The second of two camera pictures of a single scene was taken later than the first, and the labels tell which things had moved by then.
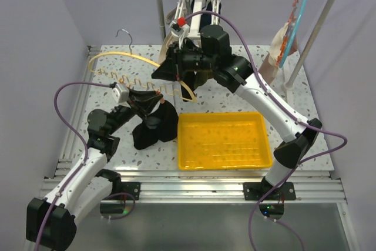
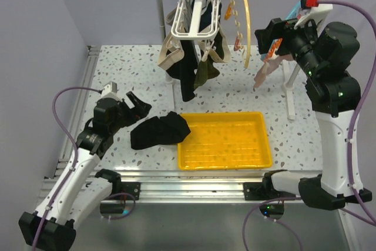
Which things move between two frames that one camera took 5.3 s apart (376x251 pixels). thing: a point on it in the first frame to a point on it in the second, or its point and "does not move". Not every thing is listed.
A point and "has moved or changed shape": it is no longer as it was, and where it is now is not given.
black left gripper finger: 136,103 does not move
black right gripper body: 193,60 to 301,40
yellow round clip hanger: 122,43 to 232,7
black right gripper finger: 167,70 to 266,37
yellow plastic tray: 210,141 does not move
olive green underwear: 201,77 does not move
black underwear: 161,124 has moved or changed shape
